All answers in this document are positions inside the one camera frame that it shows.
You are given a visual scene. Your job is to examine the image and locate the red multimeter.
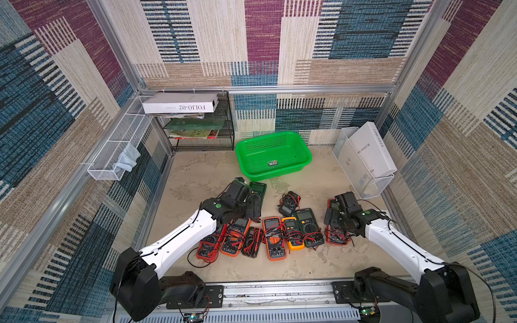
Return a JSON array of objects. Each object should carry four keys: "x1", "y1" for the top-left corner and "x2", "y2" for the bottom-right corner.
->
[
  {"x1": 196, "y1": 224, "x2": 228, "y2": 263},
  {"x1": 324, "y1": 199, "x2": 351, "y2": 246}
]

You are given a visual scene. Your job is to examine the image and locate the dark green multimeter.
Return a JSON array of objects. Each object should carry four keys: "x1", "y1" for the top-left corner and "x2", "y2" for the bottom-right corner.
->
[
  {"x1": 295, "y1": 208, "x2": 324, "y2": 250},
  {"x1": 246, "y1": 182, "x2": 267, "y2": 222}
]

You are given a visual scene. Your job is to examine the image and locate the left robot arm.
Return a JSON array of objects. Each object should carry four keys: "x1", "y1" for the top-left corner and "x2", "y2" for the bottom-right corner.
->
[{"x1": 109, "y1": 177, "x2": 251, "y2": 322}]

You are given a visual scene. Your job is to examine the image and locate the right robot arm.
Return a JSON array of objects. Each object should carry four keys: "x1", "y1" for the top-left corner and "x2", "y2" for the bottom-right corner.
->
[{"x1": 327, "y1": 192, "x2": 480, "y2": 322}]

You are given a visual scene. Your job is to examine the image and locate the orange multimeter left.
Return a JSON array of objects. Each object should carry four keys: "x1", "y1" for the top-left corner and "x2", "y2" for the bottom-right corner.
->
[{"x1": 220, "y1": 218, "x2": 250, "y2": 257}]

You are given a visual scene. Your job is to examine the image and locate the orange multimeter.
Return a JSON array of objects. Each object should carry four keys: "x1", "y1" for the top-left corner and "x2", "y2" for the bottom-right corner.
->
[
  {"x1": 263, "y1": 217, "x2": 287, "y2": 261},
  {"x1": 220, "y1": 218, "x2": 250, "y2": 257}
]

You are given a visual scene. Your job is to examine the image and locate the black multimeter with leads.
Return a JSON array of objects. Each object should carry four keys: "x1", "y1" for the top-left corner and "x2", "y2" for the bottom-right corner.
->
[{"x1": 241, "y1": 227, "x2": 264, "y2": 258}]

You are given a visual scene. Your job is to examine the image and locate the orange multimeter centre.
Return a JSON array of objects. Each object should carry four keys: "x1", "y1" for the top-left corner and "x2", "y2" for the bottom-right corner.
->
[{"x1": 263, "y1": 217, "x2": 287, "y2": 261}]

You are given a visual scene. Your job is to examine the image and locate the yellow multimeter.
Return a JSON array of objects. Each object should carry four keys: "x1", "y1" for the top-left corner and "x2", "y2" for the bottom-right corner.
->
[{"x1": 282, "y1": 217, "x2": 305, "y2": 251}]

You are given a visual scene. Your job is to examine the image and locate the green plastic basket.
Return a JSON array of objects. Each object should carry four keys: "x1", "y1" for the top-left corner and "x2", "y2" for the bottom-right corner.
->
[{"x1": 235, "y1": 131, "x2": 312, "y2": 182}]

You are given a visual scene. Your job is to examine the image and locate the clear plastic holder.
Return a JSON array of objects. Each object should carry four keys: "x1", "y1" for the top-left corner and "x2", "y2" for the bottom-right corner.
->
[{"x1": 333, "y1": 127, "x2": 394, "y2": 199}]

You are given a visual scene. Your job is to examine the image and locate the white box in holder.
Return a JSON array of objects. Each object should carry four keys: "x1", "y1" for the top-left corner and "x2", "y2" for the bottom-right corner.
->
[{"x1": 350, "y1": 122, "x2": 397, "y2": 178}]

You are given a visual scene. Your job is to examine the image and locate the books on shelf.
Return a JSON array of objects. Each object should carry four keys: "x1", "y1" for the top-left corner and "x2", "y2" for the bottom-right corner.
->
[{"x1": 163, "y1": 118, "x2": 227, "y2": 139}]

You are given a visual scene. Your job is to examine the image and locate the light blue cloth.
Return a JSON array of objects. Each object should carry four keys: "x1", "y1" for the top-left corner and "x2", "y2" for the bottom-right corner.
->
[{"x1": 113, "y1": 143, "x2": 141, "y2": 172}]

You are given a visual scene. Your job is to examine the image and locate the white folio box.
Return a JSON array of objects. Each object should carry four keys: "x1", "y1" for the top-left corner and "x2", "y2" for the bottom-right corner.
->
[{"x1": 143, "y1": 92, "x2": 219, "y2": 114}]

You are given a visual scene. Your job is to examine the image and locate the black wire shelf rack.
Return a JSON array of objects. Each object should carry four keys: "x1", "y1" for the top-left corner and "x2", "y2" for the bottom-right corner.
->
[{"x1": 157, "y1": 92, "x2": 235, "y2": 153}]

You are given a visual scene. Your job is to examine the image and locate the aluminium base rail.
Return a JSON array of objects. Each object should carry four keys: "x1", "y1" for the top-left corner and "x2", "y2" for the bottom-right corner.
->
[{"x1": 100, "y1": 278, "x2": 457, "y2": 323}]

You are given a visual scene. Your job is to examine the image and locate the white wire wall basket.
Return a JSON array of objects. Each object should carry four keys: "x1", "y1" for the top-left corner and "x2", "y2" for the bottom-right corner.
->
[{"x1": 88, "y1": 95, "x2": 152, "y2": 181}]

